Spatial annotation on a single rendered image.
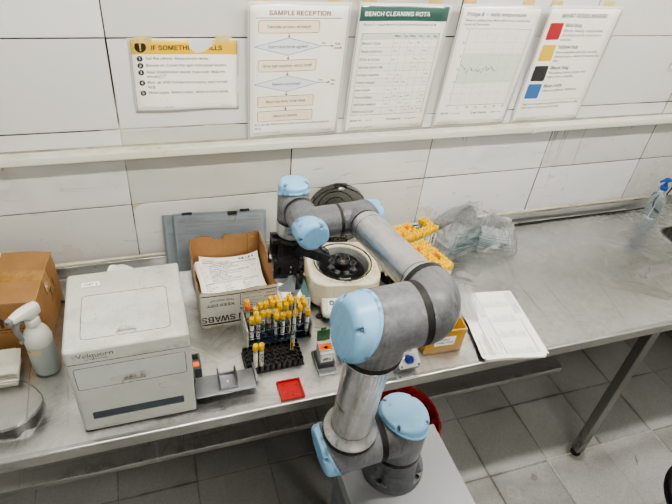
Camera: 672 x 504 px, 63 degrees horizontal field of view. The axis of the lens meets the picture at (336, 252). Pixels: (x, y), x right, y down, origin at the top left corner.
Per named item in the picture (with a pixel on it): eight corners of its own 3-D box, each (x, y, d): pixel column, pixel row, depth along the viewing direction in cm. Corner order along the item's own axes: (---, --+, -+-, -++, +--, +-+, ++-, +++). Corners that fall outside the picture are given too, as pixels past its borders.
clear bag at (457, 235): (445, 266, 208) (456, 226, 197) (412, 243, 218) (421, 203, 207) (487, 244, 222) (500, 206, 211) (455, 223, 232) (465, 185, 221)
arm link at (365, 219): (496, 290, 92) (373, 184, 132) (439, 302, 88) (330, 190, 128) (486, 345, 97) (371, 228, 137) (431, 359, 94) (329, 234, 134)
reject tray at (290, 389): (281, 402, 153) (281, 400, 153) (276, 383, 158) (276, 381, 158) (305, 397, 156) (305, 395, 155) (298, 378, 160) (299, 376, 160)
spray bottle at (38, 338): (27, 386, 150) (2, 323, 135) (30, 361, 156) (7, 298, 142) (60, 380, 152) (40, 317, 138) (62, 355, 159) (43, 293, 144)
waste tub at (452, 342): (421, 356, 172) (428, 334, 166) (406, 325, 182) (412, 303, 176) (460, 350, 175) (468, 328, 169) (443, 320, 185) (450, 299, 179)
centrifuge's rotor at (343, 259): (321, 292, 183) (323, 275, 178) (315, 262, 195) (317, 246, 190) (367, 290, 186) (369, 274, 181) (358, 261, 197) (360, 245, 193)
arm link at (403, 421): (431, 458, 128) (443, 423, 120) (379, 475, 124) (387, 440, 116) (408, 416, 137) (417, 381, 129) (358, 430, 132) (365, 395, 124)
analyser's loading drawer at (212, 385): (182, 405, 147) (181, 392, 144) (180, 385, 152) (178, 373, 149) (258, 390, 154) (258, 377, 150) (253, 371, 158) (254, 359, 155)
